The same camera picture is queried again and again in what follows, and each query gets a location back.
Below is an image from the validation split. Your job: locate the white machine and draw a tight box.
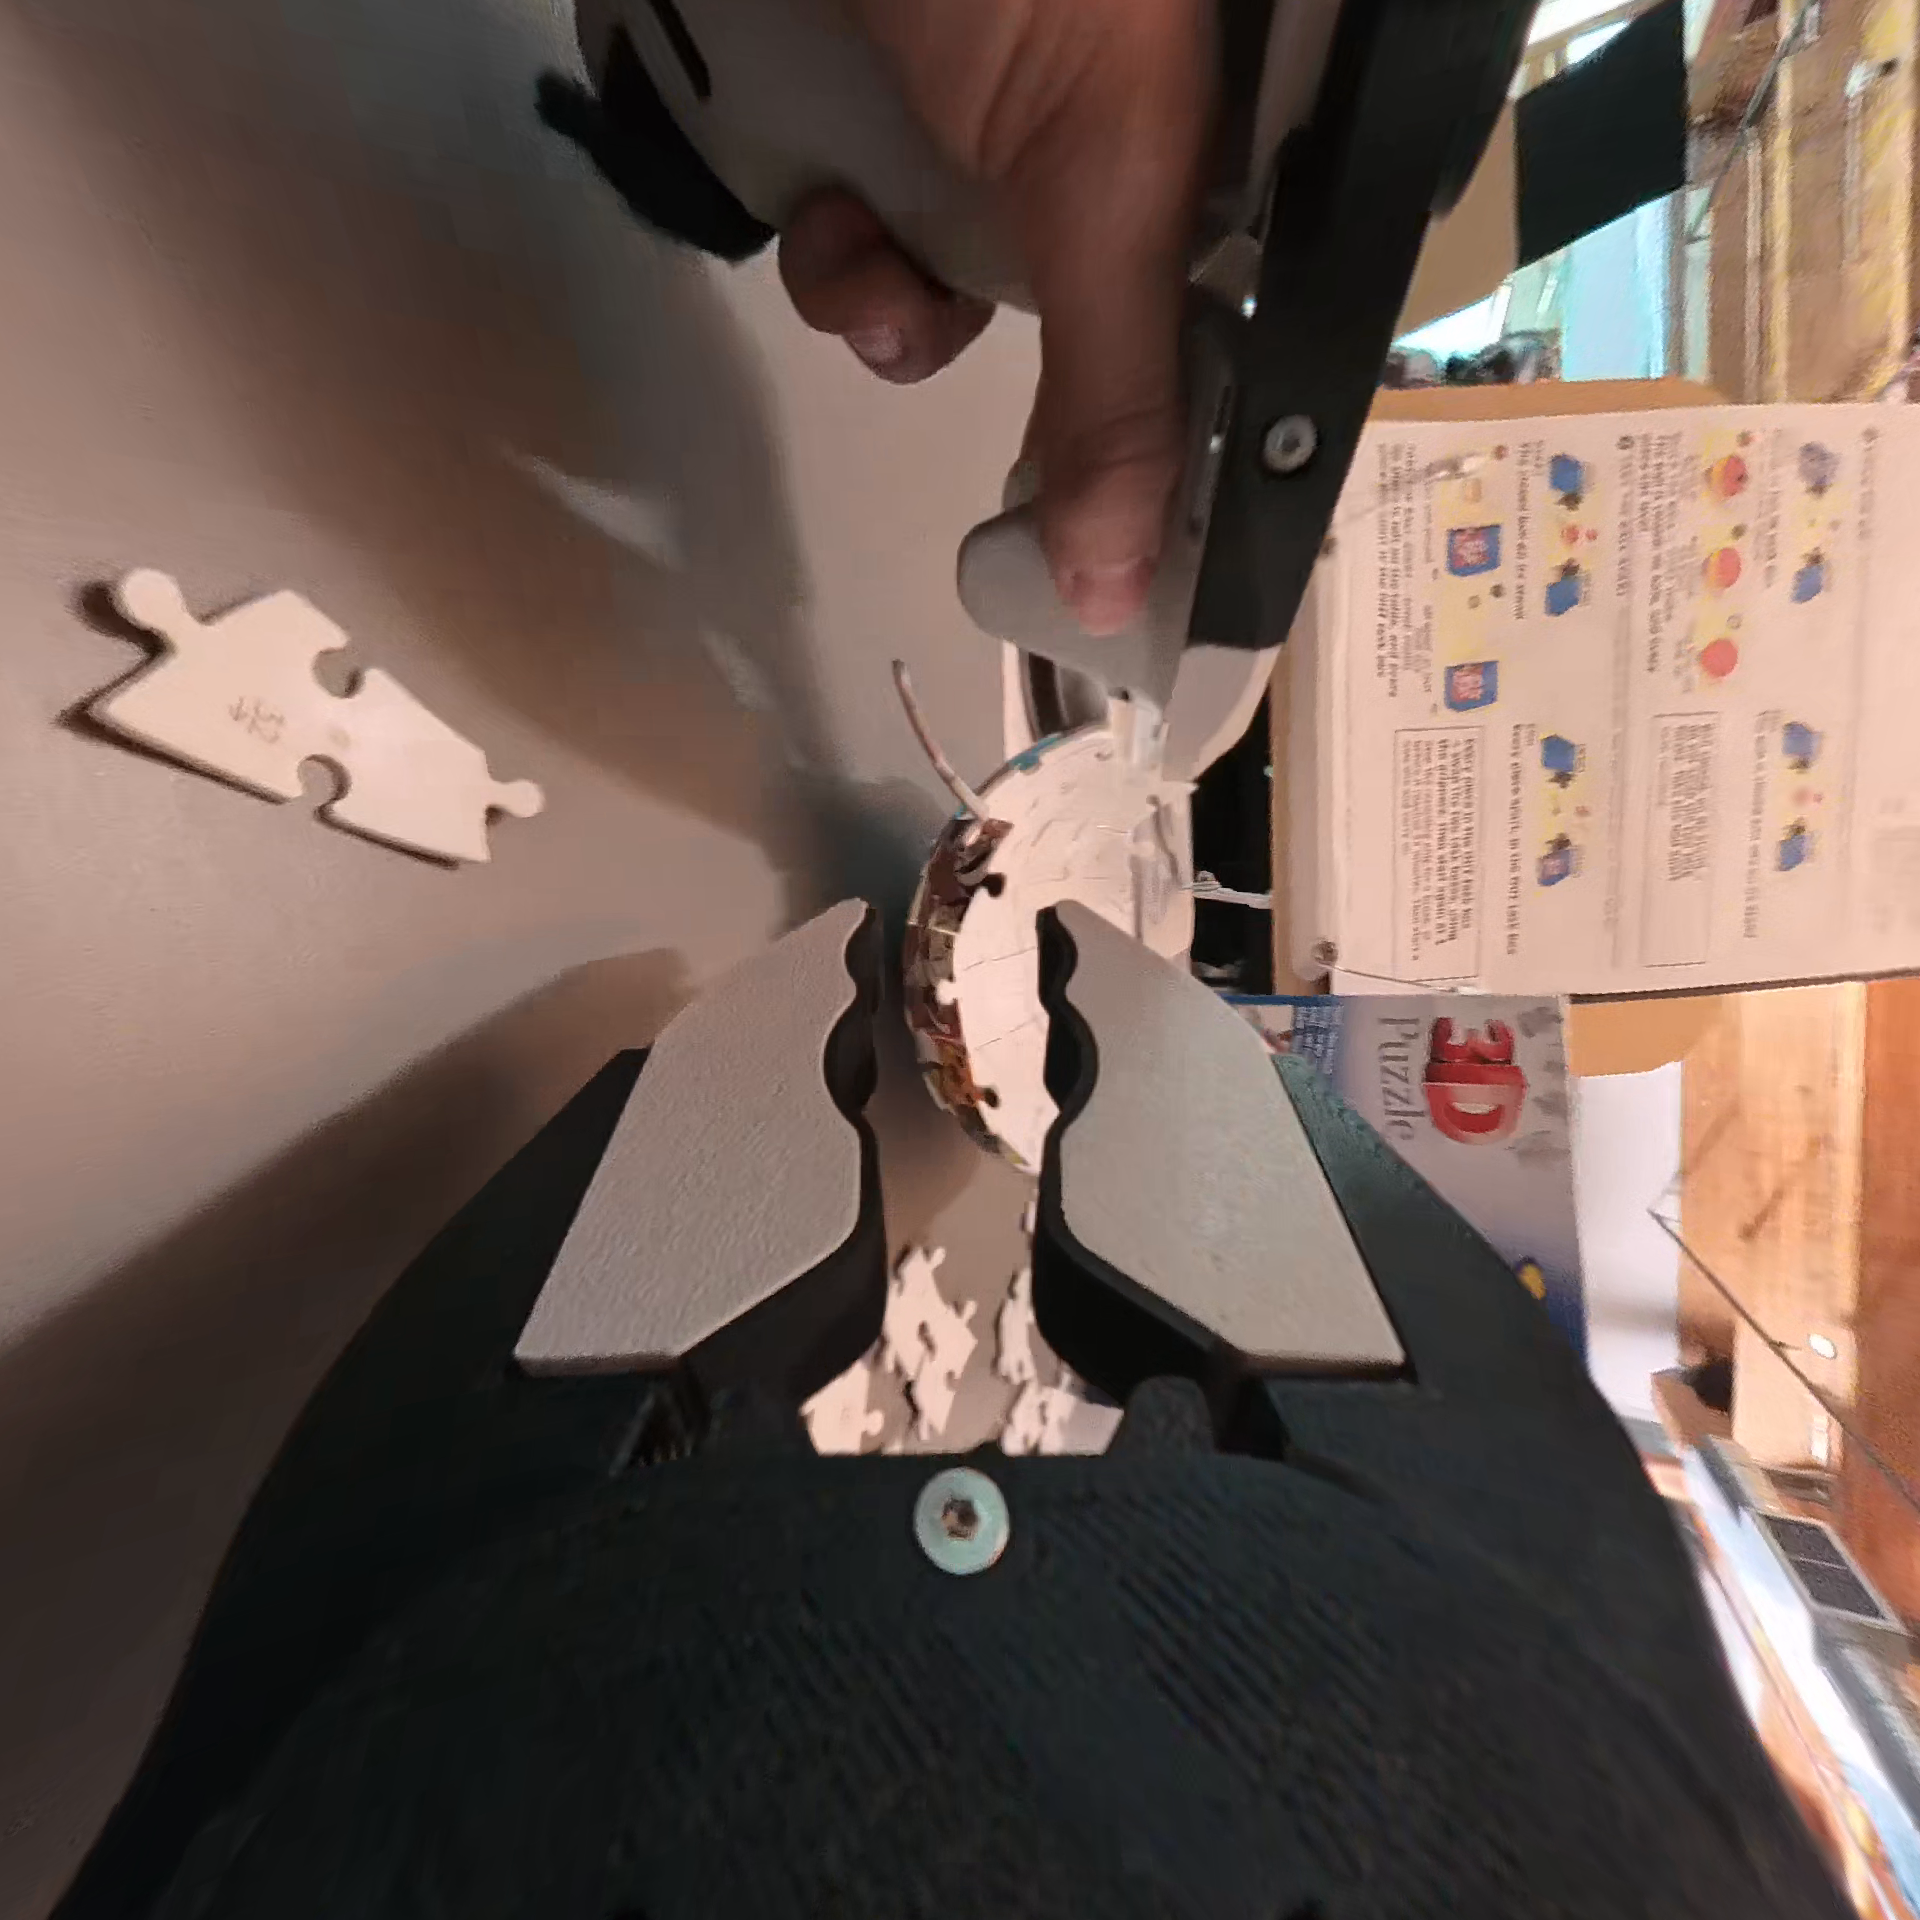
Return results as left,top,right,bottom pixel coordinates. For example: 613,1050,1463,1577
1268,569,1359,995

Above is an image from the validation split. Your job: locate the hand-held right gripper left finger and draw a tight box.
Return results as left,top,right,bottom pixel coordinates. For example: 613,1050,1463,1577
509,896,893,1399

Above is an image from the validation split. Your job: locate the printed paper sheet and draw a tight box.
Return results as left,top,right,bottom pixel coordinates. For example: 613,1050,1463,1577
1326,391,1920,1000

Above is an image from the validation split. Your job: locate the black panel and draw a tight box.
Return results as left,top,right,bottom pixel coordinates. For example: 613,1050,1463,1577
1505,0,1694,275

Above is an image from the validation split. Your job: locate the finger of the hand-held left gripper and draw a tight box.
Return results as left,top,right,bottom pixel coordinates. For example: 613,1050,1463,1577
956,502,1210,708
1115,642,1280,790

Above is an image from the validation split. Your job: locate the person's left hand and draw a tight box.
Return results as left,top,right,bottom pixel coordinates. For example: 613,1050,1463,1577
775,0,1278,639

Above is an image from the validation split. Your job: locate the pile of white puzzle pieces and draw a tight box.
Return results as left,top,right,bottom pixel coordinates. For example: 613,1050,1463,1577
802,1242,1123,1458

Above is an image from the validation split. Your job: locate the half-built puzzle ball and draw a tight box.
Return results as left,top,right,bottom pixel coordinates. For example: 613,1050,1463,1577
888,659,1201,1180

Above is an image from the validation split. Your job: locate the colourful puzzle box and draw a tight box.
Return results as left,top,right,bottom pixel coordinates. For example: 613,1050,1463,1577
1221,990,1589,1360

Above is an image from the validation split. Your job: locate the joined white puzzle piece pair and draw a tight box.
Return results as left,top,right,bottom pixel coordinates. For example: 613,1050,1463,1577
60,563,550,872

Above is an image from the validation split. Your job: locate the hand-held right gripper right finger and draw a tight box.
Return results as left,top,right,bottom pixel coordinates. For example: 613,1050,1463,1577
1027,900,1411,1403

